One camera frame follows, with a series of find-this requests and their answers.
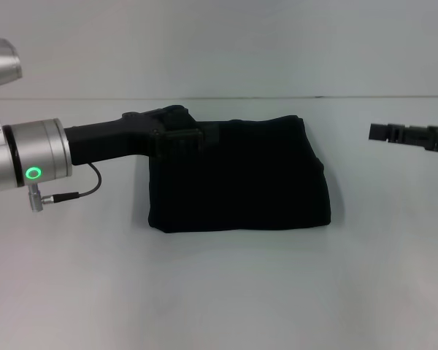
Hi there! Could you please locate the black shirt with white print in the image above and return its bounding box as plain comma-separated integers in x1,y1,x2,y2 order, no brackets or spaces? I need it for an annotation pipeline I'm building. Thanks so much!
147,104,331,235

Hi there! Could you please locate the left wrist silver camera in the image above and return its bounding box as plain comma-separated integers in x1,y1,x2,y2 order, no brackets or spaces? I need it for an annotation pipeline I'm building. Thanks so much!
0,36,24,138

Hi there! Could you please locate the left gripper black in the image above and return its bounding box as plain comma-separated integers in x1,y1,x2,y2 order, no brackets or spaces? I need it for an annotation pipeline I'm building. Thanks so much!
63,104,220,167

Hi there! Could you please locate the left gripper cable with connector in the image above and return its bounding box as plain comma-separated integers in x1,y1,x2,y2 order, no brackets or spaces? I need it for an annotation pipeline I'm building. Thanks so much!
28,161,103,214

